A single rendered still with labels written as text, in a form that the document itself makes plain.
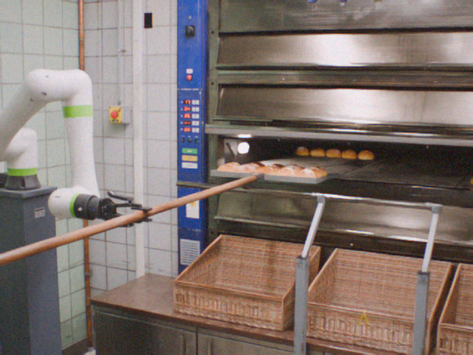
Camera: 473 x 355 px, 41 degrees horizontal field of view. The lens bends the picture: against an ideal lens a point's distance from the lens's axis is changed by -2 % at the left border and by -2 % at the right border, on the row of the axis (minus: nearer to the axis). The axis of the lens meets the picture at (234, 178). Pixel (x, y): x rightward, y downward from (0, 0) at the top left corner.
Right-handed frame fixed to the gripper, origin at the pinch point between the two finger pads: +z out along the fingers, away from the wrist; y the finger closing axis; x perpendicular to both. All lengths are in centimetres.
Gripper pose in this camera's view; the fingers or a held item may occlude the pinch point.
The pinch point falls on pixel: (141, 214)
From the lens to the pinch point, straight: 219.4
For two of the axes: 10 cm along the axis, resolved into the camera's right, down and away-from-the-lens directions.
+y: -0.2, 9.9, 1.5
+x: -4.4, 1.3, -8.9
